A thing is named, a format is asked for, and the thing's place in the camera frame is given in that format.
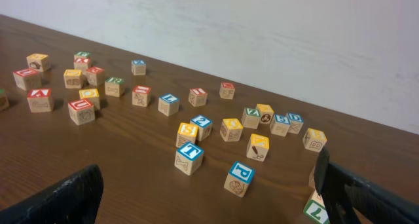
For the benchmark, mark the yellow block centre right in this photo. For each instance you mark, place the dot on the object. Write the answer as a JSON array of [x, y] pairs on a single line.
[[231, 130]]

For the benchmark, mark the blue X block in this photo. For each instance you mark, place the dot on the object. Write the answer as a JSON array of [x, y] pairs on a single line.
[[139, 67]]

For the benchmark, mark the blue D block upper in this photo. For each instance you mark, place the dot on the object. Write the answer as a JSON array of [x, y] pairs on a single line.
[[296, 122]]

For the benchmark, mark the red A block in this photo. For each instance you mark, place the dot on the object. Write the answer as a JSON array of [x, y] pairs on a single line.
[[40, 100]]

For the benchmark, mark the red U block left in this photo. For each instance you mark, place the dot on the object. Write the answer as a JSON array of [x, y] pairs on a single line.
[[27, 79]]

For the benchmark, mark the green Z block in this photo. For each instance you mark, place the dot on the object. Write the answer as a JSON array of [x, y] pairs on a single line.
[[251, 118]]

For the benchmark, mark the green R block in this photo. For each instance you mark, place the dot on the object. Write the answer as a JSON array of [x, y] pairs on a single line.
[[114, 86]]

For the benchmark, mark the red H block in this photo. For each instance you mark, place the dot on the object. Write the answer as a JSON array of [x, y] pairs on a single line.
[[227, 90]]

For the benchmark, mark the red I block upper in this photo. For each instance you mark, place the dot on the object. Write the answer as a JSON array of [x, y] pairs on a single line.
[[197, 97]]

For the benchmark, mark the blue T block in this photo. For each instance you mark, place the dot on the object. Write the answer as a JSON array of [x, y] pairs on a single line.
[[188, 158]]

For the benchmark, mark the green F block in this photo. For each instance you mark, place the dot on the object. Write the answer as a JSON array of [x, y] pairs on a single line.
[[82, 54]]

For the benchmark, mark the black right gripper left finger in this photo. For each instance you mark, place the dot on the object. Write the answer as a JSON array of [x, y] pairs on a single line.
[[75, 199]]

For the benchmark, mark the yellow 8 block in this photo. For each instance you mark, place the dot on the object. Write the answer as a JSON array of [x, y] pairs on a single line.
[[314, 140]]

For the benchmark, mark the yellow K block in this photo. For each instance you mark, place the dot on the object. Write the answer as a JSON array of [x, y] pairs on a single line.
[[258, 147]]

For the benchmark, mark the red U block right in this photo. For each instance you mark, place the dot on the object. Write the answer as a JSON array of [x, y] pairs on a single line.
[[81, 111]]

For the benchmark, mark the blue L block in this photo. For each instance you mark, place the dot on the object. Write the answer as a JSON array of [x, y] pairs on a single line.
[[168, 104]]

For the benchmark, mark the yellow monkey block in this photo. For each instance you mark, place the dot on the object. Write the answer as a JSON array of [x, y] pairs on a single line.
[[267, 113]]

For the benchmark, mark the red X block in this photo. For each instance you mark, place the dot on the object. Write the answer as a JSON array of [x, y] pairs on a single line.
[[82, 64]]

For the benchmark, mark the yellow o block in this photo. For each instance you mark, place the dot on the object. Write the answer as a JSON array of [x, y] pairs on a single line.
[[92, 95], [73, 78]]

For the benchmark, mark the blue 5 block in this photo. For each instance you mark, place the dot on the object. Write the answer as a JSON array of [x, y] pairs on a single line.
[[279, 125]]

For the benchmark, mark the red E block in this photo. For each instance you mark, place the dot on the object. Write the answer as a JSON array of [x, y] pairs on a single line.
[[95, 76]]

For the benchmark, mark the blue P block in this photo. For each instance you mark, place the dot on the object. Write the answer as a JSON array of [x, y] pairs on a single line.
[[238, 178]]

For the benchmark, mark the blue 2 block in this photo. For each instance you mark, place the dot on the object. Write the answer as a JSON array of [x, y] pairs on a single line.
[[204, 126]]

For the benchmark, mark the yellow S block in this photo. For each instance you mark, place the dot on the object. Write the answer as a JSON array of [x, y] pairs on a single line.
[[186, 133]]

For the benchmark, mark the red i block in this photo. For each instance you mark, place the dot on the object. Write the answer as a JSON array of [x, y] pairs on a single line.
[[197, 97], [141, 95]]

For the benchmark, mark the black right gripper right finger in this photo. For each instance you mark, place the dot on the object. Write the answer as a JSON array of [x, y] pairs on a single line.
[[344, 193]]

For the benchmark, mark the red u block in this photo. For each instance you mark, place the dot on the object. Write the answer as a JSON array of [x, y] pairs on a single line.
[[81, 111], [27, 79]]

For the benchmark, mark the green 7 block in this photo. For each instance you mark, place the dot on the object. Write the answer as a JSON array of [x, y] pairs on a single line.
[[315, 209]]

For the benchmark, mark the green B block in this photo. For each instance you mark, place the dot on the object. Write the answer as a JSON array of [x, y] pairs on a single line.
[[4, 102]]

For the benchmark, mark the yellow block far left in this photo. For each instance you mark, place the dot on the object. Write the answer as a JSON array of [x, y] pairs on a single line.
[[38, 62]]

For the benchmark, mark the red I block lower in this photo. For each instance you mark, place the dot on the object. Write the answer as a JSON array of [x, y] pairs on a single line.
[[141, 95]]

